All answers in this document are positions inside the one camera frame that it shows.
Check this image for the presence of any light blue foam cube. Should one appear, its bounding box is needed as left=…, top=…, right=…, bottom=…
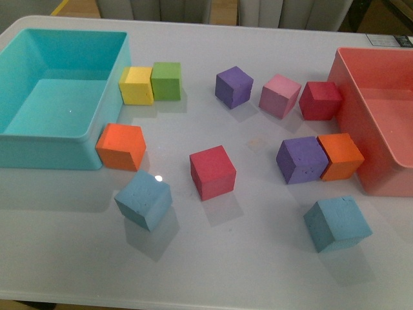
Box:
left=114, top=170, right=172, bottom=232
left=303, top=196, right=372, bottom=253

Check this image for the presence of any red foam cube centre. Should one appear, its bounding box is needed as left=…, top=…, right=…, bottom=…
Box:
left=189, top=145, right=236, bottom=201

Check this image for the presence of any purple foam cube far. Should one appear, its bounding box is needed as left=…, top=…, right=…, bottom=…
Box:
left=215, top=66, right=254, bottom=109

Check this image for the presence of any purple foam cube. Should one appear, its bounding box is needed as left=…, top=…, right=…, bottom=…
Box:
left=215, top=66, right=254, bottom=109
left=276, top=136, right=328, bottom=185

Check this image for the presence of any orange foam cube left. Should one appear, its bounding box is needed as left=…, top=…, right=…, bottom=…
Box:
left=96, top=123, right=146, bottom=172

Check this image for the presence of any orange foam cube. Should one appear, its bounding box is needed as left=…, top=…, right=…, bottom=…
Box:
left=96, top=123, right=146, bottom=172
left=317, top=133, right=365, bottom=181

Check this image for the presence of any green foam cube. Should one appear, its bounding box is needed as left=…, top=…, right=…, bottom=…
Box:
left=151, top=62, right=181, bottom=101

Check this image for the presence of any pink foam cube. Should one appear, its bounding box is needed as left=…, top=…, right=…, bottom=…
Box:
left=259, top=74, right=302, bottom=119

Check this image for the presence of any purple foam cube near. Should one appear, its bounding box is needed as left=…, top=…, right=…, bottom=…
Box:
left=276, top=136, right=328, bottom=185

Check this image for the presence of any yellow foam cube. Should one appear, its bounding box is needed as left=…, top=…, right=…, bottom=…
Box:
left=119, top=67, right=154, bottom=105

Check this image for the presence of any dark red foam cube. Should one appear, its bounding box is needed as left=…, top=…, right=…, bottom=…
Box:
left=299, top=81, right=343, bottom=121

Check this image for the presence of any orange foam cube right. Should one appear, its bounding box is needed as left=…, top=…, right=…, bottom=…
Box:
left=317, top=133, right=365, bottom=181

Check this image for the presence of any grey chair left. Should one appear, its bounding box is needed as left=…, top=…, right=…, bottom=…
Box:
left=96, top=0, right=212, bottom=23

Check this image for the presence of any grey chair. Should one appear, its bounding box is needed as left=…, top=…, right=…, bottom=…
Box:
left=96, top=0, right=212, bottom=23
left=238, top=0, right=352, bottom=32

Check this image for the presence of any teal plastic bin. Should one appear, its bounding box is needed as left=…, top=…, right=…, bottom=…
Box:
left=1, top=28, right=131, bottom=170

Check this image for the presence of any grey chair right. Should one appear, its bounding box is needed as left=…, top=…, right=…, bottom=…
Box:
left=238, top=0, right=352, bottom=32

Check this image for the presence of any pink plastic bin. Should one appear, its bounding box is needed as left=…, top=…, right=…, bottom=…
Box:
left=328, top=47, right=412, bottom=197

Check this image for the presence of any white label sticker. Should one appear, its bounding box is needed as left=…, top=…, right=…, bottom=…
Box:
left=366, top=34, right=413, bottom=48

